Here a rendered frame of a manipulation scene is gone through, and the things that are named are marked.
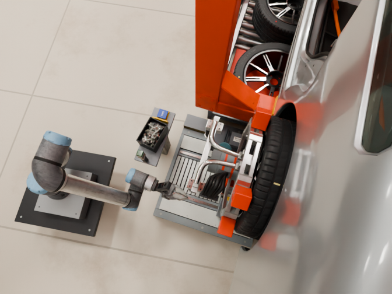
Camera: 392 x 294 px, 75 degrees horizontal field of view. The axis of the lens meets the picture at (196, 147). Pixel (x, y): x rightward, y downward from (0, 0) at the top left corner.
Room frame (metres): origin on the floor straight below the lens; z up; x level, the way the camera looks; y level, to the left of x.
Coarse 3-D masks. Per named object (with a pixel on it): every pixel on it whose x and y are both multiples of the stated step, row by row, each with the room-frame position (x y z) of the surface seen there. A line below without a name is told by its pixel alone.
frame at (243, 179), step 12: (252, 132) 0.40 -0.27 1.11; (240, 144) 0.46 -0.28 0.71; (252, 144) 0.35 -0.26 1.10; (240, 168) 0.23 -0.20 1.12; (252, 168) 0.23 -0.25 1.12; (228, 180) 0.25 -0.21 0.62; (240, 180) 0.17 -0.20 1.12; (228, 192) 0.17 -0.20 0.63; (228, 204) 0.08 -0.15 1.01; (228, 216) 0.02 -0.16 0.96
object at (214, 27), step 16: (208, 0) 0.79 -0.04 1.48; (224, 0) 0.77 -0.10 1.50; (240, 0) 0.88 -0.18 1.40; (208, 16) 0.79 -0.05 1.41; (224, 16) 0.77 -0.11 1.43; (208, 32) 0.79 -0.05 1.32; (224, 32) 0.77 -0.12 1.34; (208, 48) 0.79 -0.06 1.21; (224, 48) 0.77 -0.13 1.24; (208, 64) 0.79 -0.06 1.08; (224, 64) 0.76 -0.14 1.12; (208, 80) 0.78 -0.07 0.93; (208, 96) 0.78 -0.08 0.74
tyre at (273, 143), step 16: (272, 128) 0.42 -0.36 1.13; (288, 128) 0.42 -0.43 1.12; (272, 144) 0.33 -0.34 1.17; (288, 144) 0.33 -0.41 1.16; (272, 160) 0.25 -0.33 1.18; (288, 160) 0.25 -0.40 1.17; (272, 176) 0.19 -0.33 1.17; (256, 192) 0.12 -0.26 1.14; (272, 192) 0.12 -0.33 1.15; (256, 208) 0.05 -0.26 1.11; (272, 208) 0.05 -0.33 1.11; (240, 224) -0.01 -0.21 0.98; (256, 224) -0.01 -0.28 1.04
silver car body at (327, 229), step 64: (320, 0) 1.33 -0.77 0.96; (384, 0) 0.57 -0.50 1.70; (320, 64) 0.61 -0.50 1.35; (384, 64) 0.36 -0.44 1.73; (320, 128) 0.26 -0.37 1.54; (384, 128) 0.19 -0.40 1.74; (320, 192) 0.07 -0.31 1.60; (384, 192) 0.06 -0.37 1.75; (256, 256) -0.13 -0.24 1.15; (320, 256) -0.07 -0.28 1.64; (384, 256) -0.06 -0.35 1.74
